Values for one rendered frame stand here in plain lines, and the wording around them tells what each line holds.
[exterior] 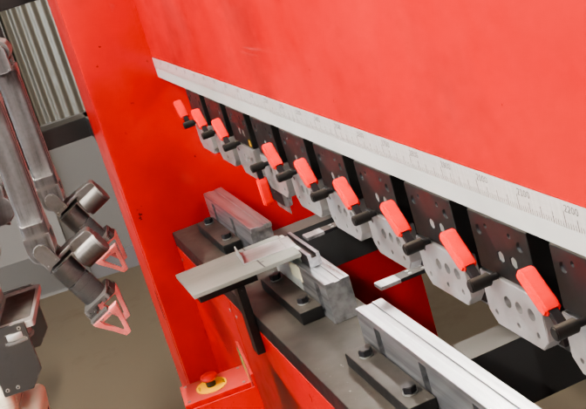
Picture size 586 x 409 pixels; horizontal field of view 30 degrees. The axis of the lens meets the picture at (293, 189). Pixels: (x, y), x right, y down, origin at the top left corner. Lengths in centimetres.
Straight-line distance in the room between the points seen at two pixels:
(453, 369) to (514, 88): 75
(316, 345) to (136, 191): 118
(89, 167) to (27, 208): 364
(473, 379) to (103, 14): 182
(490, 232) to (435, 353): 56
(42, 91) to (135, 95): 265
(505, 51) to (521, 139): 10
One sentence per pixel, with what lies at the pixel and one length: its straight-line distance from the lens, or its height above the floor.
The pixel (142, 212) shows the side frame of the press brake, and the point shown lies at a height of 97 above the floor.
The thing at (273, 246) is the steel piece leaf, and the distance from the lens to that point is 257.
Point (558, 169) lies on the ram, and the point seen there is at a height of 144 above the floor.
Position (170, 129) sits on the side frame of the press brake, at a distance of 332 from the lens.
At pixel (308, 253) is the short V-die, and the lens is 247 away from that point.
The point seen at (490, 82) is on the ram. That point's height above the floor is 153.
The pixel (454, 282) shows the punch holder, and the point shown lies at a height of 120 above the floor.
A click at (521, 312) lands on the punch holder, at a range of 143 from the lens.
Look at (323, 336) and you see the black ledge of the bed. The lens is 235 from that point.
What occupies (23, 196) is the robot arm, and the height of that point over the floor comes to 134.
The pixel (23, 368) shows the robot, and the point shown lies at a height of 94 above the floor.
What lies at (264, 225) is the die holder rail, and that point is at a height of 97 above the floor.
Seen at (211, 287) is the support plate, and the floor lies 100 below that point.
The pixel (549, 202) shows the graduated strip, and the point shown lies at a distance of 125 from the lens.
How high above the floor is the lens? 183
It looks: 16 degrees down
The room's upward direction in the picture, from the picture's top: 17 degrees counter-clockwise
